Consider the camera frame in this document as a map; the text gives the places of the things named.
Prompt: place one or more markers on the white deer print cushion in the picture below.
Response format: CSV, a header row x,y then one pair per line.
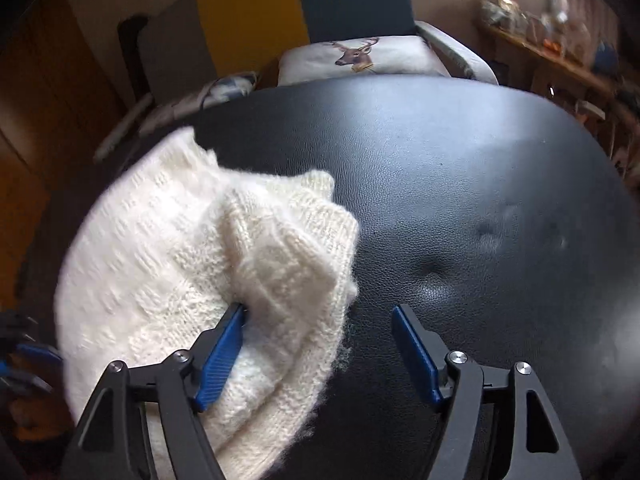
x,y
359,57

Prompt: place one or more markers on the cluttered wooden side table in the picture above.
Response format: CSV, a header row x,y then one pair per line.
x,y
590,98

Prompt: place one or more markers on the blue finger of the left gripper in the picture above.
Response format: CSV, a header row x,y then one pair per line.
x,y
28,367

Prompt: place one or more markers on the yellow blue grey sofa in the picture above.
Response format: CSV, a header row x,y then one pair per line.
x,y
192,42

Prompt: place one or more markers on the cream knitted sweater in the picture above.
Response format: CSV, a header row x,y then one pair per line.
x,y
165,251

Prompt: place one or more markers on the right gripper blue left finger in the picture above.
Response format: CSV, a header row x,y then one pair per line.
x,y
112,439

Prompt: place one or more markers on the blue triangle pattern cushion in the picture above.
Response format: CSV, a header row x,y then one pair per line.
x,y
213,93

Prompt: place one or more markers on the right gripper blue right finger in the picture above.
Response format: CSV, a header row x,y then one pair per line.
x,y
527,440

